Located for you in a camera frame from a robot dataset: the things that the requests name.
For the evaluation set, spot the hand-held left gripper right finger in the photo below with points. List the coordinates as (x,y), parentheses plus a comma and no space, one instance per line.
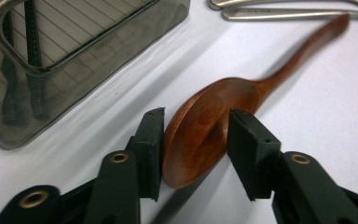
(251,155)

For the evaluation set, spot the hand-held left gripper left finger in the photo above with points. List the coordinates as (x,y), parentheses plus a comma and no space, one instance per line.
(150,155)

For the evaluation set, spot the brown wooden spoon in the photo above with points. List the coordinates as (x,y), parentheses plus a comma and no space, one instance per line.
(199,130)

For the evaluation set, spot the smoky transparent plastic bin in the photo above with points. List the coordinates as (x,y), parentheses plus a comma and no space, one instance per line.
(84,77)

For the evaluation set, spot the silver metal fork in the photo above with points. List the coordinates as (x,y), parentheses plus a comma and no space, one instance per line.
(276,14)

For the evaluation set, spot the silver metal knife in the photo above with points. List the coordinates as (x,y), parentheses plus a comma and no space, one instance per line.
(245,3)

